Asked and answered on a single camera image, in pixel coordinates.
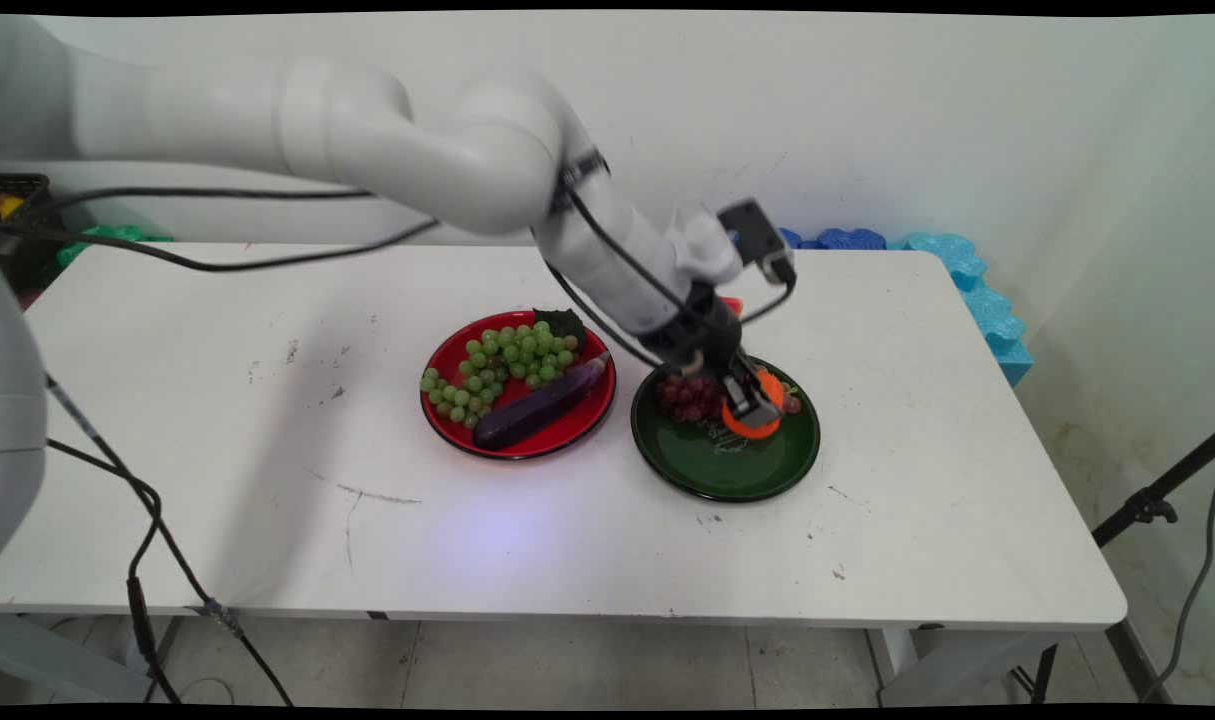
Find light blue foam mats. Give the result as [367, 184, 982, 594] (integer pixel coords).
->
[887, 232, 1034, 388]

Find red round plate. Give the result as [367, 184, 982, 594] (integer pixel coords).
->
[420, 310, 619, 461]

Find short black camera cable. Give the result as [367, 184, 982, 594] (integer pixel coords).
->
[735, 255, 800, 328]

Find green foam mat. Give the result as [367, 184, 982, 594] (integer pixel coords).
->
[55, 224, 176, 269]

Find black floor cable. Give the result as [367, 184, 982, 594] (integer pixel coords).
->
[45, 372, 296, 706]

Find black woven basket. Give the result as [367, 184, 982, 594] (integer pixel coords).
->
[0, 173, 70, 301]

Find white table leg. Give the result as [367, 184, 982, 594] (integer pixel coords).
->
[115, 614, 184, 703]
[865, 626, 920, 693]

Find black tripod stand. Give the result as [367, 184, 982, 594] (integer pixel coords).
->
[1012, 432, 1215, 704]

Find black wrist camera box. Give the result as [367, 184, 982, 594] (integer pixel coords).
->
[716, 198, 799, 287]

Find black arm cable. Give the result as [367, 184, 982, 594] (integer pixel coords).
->
[0, 215, 441, 274]

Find dark green round plate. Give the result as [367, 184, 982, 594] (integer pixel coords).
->
[630, 355, 822, 503]

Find red toy grape bunch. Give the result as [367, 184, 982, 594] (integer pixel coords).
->
[656, 372, 803, 424]

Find green toy grape bunch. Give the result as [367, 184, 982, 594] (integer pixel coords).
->
[421, 320, 580, 429]

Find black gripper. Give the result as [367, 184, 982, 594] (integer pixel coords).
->
[655, 285, 787, 430]

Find orange toy carrot piece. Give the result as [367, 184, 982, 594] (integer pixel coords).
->
[721, 367, 787, 442]

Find grey hanging cable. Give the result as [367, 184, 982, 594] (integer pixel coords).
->
[1139, 485, 1215, 704]

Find dark green toy leaf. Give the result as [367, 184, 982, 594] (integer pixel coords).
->
[532, 307, 588, 351]

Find purple toy eggplant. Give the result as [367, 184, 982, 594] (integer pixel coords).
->
[473, 352, 612, 450]

